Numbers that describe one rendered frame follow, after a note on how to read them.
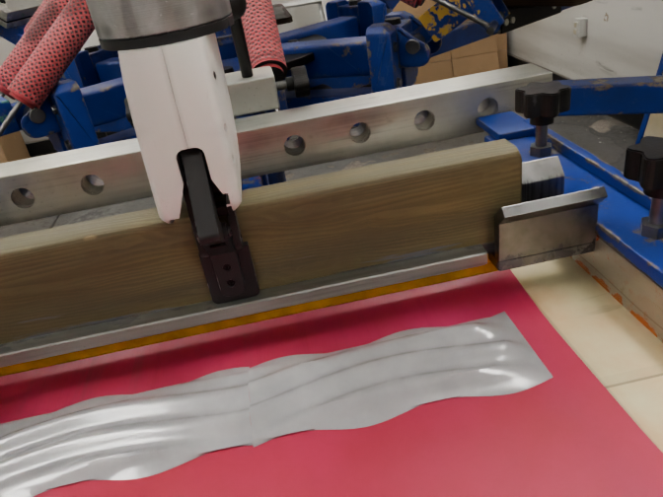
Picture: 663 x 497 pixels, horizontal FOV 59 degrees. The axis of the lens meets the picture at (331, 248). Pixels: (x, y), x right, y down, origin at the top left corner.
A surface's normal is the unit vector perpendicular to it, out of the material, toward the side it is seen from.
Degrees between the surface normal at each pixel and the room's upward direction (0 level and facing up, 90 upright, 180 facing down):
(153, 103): 85
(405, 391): 36
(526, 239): 90
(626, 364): 0
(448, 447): 0
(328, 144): 90
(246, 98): 90
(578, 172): 0
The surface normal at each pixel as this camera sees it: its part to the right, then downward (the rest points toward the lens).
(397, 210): 0.15, 0.47
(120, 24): -0.35, 0.51
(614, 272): -0.98, 0.20
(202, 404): -0.11, -0.45
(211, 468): -0.15, -0.86
